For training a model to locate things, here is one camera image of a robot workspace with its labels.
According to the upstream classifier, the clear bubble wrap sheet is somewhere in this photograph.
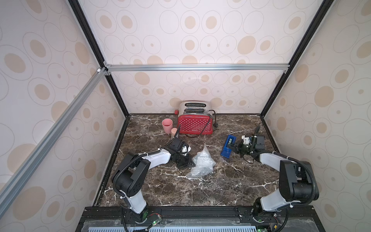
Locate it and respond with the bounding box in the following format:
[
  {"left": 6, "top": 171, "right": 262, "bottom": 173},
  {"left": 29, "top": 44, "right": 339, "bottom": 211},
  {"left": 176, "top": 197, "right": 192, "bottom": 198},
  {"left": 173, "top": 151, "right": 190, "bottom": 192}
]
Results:
[{"left": 186, "top": 144, "right": 216, "bottom": 178}]

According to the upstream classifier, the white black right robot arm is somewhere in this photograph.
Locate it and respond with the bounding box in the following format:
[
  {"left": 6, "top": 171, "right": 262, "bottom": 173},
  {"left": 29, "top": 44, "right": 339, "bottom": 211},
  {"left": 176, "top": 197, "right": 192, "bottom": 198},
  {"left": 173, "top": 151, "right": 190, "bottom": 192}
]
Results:
[{"left": 223, "top": 134, "right": 319, "bottom": 218}]

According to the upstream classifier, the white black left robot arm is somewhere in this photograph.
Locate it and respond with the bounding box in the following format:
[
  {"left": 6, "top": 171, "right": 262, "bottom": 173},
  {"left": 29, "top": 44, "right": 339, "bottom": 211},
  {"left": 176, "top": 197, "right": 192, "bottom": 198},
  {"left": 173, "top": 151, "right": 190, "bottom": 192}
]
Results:
[{"left": 112, "top": 137, "right": 195, "bottom": 217}]

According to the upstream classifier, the small bottle with peach cap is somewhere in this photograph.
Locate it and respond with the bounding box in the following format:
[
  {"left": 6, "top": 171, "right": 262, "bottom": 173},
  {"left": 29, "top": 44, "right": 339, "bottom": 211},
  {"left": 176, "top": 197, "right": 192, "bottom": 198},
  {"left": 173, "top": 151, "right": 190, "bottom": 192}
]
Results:
[{"left": 171, "top": 128, "right": 177, "bottom": 137}]

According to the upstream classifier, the blue tape dispenser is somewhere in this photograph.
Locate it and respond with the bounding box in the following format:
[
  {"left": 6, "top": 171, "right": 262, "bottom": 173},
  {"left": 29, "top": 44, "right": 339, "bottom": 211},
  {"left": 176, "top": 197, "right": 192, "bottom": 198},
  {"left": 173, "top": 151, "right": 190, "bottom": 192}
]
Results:
[{"left": 220, "top": 135, "right": 236, "bottom": 159}]

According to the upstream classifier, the pink plastic cup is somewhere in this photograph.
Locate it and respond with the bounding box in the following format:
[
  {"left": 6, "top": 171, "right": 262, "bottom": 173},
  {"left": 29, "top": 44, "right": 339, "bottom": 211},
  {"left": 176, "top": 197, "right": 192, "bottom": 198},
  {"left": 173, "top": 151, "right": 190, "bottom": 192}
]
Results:
[{"left": 162, "top": 119, "right": 173, "bottom": 134}]

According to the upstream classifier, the red polka dot toaster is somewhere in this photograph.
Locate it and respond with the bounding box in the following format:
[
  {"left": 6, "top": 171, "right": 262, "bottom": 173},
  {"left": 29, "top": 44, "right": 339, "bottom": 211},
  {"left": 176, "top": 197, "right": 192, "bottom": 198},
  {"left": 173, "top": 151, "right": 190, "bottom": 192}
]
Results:
[{"left": 175, "top": 101, "right": 215, "bottom": 135}]

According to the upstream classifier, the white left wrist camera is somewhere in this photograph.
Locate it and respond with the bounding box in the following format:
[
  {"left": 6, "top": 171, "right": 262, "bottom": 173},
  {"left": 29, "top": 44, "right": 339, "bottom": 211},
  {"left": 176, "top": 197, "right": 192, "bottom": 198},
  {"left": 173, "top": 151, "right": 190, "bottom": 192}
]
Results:
[{"left": 181, "top": 146, "right": 191, "bottom": 155}]

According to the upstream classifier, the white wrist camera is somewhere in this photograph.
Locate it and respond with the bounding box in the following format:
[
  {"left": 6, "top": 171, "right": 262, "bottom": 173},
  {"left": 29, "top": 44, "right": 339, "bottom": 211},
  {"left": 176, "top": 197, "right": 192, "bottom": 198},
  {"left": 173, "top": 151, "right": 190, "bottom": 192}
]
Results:
[
  {"left": 241, "top": 135, "right": 251, "bottom": 146},
  {"left": 181, "top": 146, "right": 191, "bottom": 155}
]

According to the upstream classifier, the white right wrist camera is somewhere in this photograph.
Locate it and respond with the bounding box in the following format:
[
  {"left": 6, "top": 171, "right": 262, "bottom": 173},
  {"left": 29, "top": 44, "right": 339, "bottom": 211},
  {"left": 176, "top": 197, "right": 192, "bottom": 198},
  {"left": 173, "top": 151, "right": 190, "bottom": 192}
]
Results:
[{"left": 241, "top": 135, "right": 251, "bottom": 146}]

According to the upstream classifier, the black toaster power cable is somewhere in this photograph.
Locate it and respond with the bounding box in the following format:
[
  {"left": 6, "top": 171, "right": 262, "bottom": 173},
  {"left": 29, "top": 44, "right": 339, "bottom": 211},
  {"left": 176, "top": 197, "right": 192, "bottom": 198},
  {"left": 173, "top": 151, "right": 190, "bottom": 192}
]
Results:
[{"left": 185, "top": 109, "right": 218, "bottom": 138}]

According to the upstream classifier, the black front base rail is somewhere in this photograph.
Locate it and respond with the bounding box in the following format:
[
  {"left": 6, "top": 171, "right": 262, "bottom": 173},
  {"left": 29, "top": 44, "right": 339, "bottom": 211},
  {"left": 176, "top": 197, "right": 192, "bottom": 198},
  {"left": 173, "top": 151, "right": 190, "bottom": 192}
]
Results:
[{"left": 76, "top": 206, "right": 325, "bottom": 232}]

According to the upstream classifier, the horizontal aluminium frame bar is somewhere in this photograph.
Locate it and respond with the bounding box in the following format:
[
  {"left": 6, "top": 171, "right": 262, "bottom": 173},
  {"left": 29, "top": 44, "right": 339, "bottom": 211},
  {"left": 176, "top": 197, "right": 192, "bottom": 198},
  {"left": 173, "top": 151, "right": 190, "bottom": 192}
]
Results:
[{"left": 106, "top": 63, "right": 290, "bottom": 72}]

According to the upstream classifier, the left slanted aluminium frame bar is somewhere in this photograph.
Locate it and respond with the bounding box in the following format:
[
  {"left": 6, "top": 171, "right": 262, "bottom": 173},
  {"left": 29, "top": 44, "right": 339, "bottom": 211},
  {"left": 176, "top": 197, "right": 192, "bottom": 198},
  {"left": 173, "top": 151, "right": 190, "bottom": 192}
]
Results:
[{"left": 1, "top": 67, "right": 108, "bottom": 217}]

